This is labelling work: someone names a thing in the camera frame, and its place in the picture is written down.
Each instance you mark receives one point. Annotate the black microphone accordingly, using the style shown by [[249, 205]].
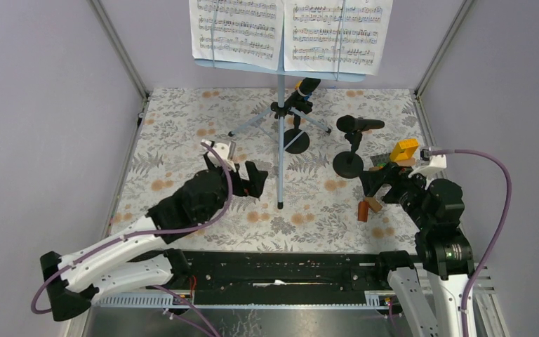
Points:
[[350, 124], [299, 98]]

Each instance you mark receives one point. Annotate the gray toy baseplate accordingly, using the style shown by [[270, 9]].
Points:
[[380, 160]]

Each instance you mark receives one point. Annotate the front black microphone stand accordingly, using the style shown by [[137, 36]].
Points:
[[349, 164]]

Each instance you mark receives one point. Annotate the light brown toy brick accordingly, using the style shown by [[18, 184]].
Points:
[[373, 204]]

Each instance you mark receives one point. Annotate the rear black microphone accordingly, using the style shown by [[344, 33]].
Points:
[[299, 98]]

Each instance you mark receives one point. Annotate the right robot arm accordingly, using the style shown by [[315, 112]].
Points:
[[443, 250]]

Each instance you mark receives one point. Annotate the yellow toy block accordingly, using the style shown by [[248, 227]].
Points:
[[404, 149]]

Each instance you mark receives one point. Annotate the front black microphone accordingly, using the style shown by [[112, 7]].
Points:
[[350, 124]]

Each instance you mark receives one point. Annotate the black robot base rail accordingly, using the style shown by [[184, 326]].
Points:
[[224, 278]]

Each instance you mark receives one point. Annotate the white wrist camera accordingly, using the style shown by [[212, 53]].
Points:
[[219, 155], [433, 163]]

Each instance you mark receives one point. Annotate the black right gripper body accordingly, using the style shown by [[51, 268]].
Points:
[[404, 189]]

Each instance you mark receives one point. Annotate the sheet music page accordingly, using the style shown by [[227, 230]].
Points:
[[335, 36], [248, 32]]

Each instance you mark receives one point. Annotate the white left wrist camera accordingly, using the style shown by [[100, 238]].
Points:
[[219, 155]]

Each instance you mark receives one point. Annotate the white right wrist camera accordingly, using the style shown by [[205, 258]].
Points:
[[433, 163]]

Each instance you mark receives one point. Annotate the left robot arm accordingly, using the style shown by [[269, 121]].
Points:
[[75, 281]]

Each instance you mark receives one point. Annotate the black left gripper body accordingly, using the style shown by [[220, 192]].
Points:
[[239, 185]]

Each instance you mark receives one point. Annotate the light blue music stand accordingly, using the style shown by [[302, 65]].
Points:
[[287, 82]]

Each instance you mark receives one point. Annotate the tan brick under yellow block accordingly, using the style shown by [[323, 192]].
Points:
[[407, 162]]

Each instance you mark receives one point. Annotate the floral patterned tablecloth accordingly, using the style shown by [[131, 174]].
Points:
[[305, 206]]

